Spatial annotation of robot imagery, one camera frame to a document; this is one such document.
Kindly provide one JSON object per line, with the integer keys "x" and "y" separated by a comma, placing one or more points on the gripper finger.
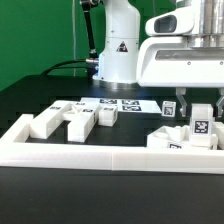
{"x": 180, "y": 93}
{"x": 220, "y": 103}

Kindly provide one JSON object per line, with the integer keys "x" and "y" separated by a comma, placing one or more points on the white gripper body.
{"x": 169, "y": 62}

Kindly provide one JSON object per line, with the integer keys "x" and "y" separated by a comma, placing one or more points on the white chair seat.
{"x": 178, "y": 137}

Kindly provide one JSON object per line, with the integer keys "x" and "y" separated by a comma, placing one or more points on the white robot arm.
{"x": 118, "y": 60}

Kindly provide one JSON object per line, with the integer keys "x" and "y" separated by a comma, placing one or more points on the white chair back part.
{"x": 81, "y": 119}

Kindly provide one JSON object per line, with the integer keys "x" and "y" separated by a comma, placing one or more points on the white long chair part left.
{"x": 43, "y": 125}

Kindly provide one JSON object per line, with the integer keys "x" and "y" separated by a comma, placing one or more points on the white tag base sheet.
{"x": 127, "y": 105}

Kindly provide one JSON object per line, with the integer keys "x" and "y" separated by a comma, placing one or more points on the white U-shaped fence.
{"x": 16, "y": 151}

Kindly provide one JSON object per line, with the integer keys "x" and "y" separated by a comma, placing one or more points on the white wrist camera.
{"x": 177, "y": 22}

